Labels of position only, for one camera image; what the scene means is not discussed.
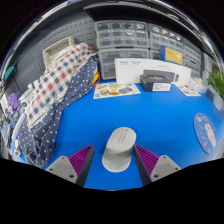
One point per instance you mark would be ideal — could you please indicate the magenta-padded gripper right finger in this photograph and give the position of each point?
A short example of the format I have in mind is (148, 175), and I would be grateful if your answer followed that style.
(163, 166)

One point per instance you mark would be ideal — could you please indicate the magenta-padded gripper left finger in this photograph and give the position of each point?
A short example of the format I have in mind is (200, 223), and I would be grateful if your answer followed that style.
(63, 166)

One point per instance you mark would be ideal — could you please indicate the grey computer mouse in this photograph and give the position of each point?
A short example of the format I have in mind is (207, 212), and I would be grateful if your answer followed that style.
(118, 150)

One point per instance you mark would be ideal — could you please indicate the round blue printed mouse pad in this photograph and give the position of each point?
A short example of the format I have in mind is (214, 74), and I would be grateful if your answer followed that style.
(205, 133)

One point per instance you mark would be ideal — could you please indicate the navy polka dot cloth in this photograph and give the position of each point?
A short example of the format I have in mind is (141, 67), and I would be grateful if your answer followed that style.
(43, 140)

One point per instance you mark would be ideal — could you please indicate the small white device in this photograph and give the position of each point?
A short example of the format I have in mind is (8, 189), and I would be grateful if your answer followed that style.
(26, 97)

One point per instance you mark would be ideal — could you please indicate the colourful printed sheet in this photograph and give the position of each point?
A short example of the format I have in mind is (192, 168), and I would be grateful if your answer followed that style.
(188, 90)
(115, 90)

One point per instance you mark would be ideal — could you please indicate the purple object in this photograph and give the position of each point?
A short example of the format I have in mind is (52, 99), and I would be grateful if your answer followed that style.
(14, 101)

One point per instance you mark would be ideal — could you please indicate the small dark box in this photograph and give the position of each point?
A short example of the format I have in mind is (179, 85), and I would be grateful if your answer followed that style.
(155, 83)

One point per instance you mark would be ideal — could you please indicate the red blue checkered cloth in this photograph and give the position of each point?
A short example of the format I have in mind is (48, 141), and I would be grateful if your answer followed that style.
(56, 80)

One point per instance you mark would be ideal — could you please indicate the white plastic container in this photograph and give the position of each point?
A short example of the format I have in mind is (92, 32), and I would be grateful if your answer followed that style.
(198, 86)

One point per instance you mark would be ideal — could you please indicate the green potted plant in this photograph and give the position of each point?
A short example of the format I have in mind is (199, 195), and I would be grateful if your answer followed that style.
(216, 83)

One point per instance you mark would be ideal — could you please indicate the long white keyboard box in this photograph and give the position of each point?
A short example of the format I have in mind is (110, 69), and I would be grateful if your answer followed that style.
(130, 71)

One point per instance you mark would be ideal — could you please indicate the teal holder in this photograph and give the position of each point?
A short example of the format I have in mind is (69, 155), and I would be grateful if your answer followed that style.
(9, 72)

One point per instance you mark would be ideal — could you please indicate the yellow and blue box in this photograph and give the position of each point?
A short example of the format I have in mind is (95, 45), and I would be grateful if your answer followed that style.
(172, 55)

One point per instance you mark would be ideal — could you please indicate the white woven basket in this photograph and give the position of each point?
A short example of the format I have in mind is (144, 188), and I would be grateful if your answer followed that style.
(56, 48)

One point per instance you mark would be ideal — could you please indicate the dark wall shelf unit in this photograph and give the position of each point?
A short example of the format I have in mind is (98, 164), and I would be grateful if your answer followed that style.
(133, 11)

